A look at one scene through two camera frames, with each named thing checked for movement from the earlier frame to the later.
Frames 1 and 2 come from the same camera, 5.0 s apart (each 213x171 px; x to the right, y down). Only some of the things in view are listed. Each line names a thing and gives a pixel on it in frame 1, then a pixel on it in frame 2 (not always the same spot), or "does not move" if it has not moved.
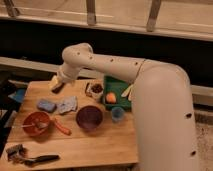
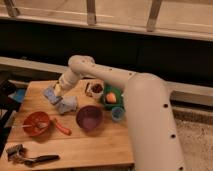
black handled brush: (17, 154) does not move
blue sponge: (47, 106) to (49, 93)
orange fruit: (111, 98) does not move
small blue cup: (117, 114) does not move
